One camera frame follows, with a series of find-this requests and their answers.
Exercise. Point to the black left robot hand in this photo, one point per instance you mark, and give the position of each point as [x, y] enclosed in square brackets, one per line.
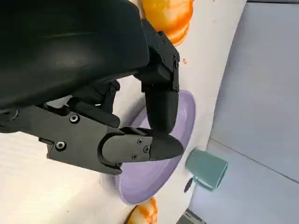
[70, 46]

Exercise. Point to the orange white toy bread roll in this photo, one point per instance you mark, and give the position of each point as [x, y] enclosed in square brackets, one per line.
[163, 14]
[144, 212]

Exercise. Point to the lilac plate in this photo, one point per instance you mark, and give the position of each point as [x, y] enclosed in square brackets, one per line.
[149, 182]

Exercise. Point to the pale green mug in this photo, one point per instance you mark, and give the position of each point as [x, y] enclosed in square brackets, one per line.
[206, 168]

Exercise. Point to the grey partition panel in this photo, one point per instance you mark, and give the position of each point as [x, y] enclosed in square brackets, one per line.
[252, 200]
[261, 81]

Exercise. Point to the dark grey box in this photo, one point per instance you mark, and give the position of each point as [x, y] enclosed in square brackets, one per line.
[189, 217]

